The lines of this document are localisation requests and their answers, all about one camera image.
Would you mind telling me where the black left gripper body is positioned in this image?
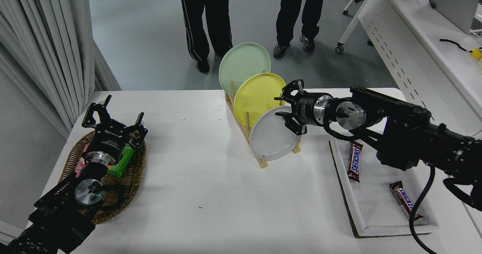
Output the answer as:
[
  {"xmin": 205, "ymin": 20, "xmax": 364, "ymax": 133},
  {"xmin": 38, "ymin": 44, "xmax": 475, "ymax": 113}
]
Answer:
[{"xmin": 87, "ymin": 120, "xmax": 129, "ymax": 161}]

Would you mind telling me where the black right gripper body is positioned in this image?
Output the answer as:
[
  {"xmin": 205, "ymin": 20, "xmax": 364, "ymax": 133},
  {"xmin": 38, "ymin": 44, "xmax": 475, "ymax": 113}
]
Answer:
[{"xmin": 295, "ymin": 91, "xmax": 320, "ymax": 127}]

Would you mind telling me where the grey plate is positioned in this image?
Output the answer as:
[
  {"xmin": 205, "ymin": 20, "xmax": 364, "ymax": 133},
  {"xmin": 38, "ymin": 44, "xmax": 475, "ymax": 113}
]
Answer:
[{"xmin": 249, "ymin": 106, "xmax": 304, "ymax": 161}]

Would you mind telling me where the brown Snickers bar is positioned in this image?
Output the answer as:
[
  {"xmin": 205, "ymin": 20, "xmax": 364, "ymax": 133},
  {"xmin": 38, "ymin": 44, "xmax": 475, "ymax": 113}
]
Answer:
[
  {"xmin": 347, "ymin": 141, "xmax": 364, "ymax": 183},
  {"xmin": 389, "ymin": 181, "xmax": 424, "ymax": 221}
]

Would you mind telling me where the yellow plate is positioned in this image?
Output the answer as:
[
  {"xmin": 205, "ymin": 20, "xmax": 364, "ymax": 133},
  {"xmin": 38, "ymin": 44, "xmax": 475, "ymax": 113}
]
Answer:
[{"xmin": 233, "ymin": 73, "xmax": 288, "ymax": 127}]

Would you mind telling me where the wooden plate rack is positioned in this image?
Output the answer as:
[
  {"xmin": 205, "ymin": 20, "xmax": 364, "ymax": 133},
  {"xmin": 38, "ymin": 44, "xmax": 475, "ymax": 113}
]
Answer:
[{"xmin": 225, "ymin": 70, "xmax": 302, "ymax": 169}]

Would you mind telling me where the pale green plate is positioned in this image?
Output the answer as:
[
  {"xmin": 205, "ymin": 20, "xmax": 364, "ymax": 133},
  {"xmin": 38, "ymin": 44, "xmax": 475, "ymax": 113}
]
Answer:
[{"xmin": 218, "ymin": 42, "xmax": 272, "ymax": 96}]

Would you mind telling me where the green snack bar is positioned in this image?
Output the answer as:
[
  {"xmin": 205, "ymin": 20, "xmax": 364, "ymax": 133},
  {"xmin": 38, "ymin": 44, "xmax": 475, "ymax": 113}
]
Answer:
[{"xmin": 107, "ymin": 143, "xmax": 136, "ymax": 178}]

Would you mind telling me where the pink snack packet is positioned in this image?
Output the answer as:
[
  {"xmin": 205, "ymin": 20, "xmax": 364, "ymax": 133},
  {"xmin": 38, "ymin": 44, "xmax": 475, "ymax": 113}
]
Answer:
[{"xmin": 75, "ymin": 144, "xmax": 91, "ymax": 177}]

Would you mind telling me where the brown wicker basket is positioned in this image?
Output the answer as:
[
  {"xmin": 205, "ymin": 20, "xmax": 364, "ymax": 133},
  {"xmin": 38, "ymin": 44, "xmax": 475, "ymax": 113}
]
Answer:
[{"xmin": 58, "ymin": 129, "xmax": 147, "ymax": 225}]

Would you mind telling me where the person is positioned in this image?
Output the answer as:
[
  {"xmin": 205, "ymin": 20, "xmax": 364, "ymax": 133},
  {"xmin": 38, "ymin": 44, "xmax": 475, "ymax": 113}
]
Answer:
[
  {"xmin": 272, "ymin": 0, "xmax": 330, "ymax": 59},
  {"xmin": 175, "ymin": 0, "xmax": 233, "ymax": 74}
]

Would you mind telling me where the white pleated curtain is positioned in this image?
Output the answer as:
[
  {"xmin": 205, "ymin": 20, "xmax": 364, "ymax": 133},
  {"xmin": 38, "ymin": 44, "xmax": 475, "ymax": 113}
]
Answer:
[{"xmin": 0, "ymin": 0, "xmax": 122, "ymax": 140}]

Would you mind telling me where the white foam tray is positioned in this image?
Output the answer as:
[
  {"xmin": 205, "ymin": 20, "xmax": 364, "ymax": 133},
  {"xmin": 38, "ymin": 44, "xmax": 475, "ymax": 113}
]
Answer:
[{"xmin": 329, "ymin": 135, "xmax": 439, "ymax": 239}]

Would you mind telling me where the white perforated desk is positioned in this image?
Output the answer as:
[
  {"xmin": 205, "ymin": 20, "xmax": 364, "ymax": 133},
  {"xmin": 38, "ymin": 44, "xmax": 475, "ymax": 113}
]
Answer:
[{"xmin": 335, "ymin": 0, "xmax": 482, "ymax": 138}]

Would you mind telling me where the grey laptop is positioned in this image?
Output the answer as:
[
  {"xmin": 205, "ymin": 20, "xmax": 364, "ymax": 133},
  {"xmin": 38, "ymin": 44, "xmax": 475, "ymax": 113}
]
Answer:
[{"xmin": 429, "ymin": 0, "xmax": 480, "ymax": 34}]

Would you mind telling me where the long black robot cable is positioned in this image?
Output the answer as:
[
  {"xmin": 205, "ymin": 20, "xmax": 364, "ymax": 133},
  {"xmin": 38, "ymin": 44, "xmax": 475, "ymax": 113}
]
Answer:
[{"xmin": 409, "ymin": 164, "xmax": 437, "ymax": 254}]

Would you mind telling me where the thick black desk cable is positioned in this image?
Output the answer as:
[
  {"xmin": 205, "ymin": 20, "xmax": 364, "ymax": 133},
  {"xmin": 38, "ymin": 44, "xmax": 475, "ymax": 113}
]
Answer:
[{"xmin": 439, "ymin": 39, "xmax": 473, "ymax": 53}]

